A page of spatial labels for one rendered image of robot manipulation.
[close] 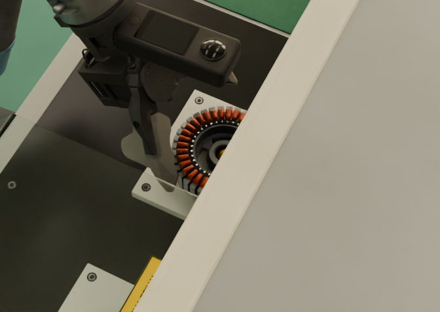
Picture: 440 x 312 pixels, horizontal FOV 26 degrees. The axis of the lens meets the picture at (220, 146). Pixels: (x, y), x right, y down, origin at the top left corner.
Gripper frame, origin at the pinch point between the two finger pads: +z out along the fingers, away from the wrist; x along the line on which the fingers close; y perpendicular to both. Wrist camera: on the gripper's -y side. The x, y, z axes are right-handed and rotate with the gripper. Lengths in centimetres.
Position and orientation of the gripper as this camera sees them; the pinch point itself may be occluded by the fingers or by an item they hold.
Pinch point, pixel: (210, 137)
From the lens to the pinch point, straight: 101.0
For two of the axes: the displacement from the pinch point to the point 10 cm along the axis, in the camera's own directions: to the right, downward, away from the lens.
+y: -7.7, -0.9, 6.3
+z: 4.5, 6.3, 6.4
